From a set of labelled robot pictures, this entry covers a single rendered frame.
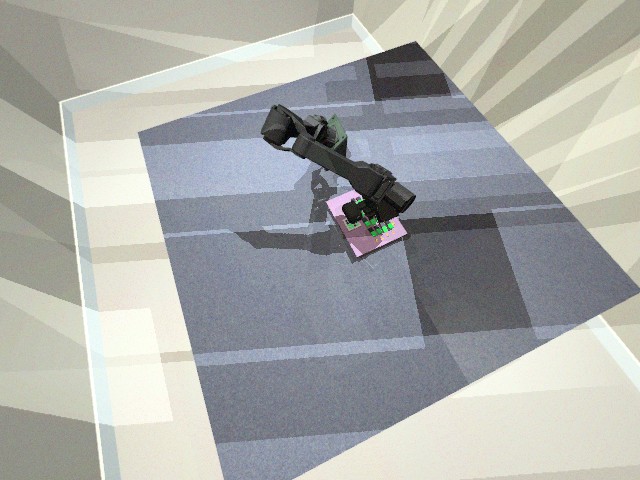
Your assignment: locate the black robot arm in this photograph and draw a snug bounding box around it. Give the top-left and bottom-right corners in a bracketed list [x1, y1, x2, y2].
[260, 104, 416, 223]

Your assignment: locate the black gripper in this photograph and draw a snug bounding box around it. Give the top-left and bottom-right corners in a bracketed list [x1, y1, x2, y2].
[342, 196, 376, 224]

